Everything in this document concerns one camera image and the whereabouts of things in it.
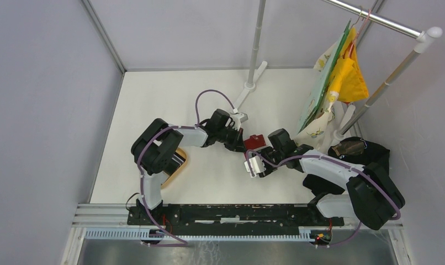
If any yellow hanging garment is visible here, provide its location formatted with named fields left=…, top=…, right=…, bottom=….
left=327, top=28, right=369, bottom=103

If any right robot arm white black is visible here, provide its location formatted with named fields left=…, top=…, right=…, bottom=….
left=244, top=129, right=406, bottom=230

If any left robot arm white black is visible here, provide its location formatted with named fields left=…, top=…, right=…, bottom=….
left=131, top=109, right=246, bottom=225

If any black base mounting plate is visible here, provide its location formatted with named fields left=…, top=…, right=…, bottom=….
left=127, top=203, right=345, bottom=236

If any green patterned hanging garment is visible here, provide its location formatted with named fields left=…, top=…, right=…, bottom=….
left=293, top=22, right=351, bottom=150

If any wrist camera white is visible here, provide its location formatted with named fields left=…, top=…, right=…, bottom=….
left=244, top=150, right=266, bottom=178
left=230, top=113, right=248, bottom=130

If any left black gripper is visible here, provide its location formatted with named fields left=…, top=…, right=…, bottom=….
left=216, top=126, right=247, bottom=154

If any wooden tray with cards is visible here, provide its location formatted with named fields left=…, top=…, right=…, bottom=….
left=161, top=148, right=188, bottom=189

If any black cloth pile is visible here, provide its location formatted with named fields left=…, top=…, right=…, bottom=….
left=302, top=137, right=391, bottom=197

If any red card holder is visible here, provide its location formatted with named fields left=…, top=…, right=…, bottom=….
left=243, top=135, right=267, bottom=150

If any camouflage cloth piece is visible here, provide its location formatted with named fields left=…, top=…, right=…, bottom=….
left=332, top=140, right=366, bottom=157

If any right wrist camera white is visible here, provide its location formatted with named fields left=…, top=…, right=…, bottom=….
left=244, top=150, right=266, bottom=178

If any metal clothes rack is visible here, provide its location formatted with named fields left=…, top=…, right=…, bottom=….
left=229, top=0, right=443, bottom=141

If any white cable duct strip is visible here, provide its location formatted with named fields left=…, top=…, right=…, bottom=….
left=84, top=228, right=313, bottom=242

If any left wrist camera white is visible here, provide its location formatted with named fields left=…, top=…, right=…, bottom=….
left=230, top=113, right=248, bottom=130

